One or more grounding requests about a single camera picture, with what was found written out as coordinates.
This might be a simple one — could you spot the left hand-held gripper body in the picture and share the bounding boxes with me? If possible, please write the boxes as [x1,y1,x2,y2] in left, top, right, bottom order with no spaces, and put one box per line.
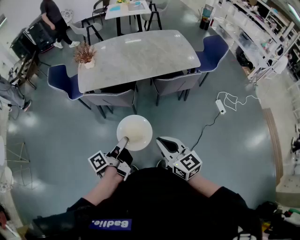
[88,145,134,181]

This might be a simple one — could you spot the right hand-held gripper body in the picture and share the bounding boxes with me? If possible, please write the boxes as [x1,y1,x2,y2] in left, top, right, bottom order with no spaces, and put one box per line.
[172,145,203,181]

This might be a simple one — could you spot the white round plate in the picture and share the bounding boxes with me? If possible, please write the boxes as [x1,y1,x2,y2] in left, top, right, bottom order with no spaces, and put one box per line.
[116,114,153,152]

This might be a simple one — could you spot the person's left forearm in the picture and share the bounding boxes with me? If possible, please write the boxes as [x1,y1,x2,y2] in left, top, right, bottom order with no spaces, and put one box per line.
[83,167,124,207]

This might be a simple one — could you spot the person's right forearm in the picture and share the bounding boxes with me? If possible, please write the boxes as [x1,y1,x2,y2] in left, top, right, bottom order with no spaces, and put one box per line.
[187,172,223,199]

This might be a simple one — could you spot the grey chair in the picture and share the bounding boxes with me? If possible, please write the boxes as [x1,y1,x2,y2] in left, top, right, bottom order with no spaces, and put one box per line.
[150,71,203,106]
[83,81,139,119]

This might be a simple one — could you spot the grey marble dining table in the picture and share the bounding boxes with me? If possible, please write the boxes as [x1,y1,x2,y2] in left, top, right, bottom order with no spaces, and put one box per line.
[77,30,202,94]

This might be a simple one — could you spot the white power strip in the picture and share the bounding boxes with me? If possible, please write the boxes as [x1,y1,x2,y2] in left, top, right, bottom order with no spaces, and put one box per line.
[215,99,227,115]

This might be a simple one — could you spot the person's black clothing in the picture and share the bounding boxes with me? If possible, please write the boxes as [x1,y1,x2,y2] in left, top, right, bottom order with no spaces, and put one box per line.
[24,166,262,240]

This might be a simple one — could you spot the blue shell chair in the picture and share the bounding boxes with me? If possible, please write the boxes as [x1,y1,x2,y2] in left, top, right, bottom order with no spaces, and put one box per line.
[47,64,92,111]
[187,35,230,87]

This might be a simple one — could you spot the black bag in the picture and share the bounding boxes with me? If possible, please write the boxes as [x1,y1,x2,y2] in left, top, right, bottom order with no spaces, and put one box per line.
[255,201,280,219]

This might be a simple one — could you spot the dried brown plant in vase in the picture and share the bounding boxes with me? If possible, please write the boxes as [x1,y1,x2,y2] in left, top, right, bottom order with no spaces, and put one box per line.
[73,41,98,70]

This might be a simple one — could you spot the white floral stool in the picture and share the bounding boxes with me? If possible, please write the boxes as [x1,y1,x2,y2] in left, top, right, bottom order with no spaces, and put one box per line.
[0,165,15,193]

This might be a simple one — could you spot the wooden folding stand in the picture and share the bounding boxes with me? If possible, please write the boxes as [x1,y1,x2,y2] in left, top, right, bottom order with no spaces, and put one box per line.
[9,50,51,90]

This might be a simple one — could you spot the black bin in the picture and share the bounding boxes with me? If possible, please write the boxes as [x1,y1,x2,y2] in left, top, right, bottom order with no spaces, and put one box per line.
[199,16,213,31]

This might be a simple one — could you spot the white table with black legs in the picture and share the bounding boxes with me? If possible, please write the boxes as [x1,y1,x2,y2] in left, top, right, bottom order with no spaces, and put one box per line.
[105,0,152,37]

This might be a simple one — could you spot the black wheeled cart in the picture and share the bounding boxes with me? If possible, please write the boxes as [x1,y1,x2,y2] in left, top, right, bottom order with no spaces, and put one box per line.
[10,22,57,60]

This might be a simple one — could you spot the white shelf unit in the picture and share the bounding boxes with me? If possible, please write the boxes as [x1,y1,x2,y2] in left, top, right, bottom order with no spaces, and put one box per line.
[210,0,300,82]

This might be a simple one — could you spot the dark slim chair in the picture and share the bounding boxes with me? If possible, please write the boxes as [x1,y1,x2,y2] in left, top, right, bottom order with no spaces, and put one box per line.
[91,0,111,25]

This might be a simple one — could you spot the white floral round side table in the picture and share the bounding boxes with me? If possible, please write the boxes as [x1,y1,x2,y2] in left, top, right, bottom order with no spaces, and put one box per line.
[60,8,75,24]

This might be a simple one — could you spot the black cable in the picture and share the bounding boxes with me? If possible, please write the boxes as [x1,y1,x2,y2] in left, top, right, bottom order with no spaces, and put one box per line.
[190,111,222,151]

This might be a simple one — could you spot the white cable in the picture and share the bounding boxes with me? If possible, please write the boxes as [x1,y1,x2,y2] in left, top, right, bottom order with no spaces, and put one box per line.
[217,91,261,112]

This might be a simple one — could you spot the wire frame stand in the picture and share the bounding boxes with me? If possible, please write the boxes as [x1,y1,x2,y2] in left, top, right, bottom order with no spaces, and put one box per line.
[6,141,34,188]

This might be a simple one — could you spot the grey armchair with black frame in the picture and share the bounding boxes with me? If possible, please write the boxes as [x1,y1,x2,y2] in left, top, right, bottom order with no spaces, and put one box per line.
[142,0,170,31]
[69,19,104,46]

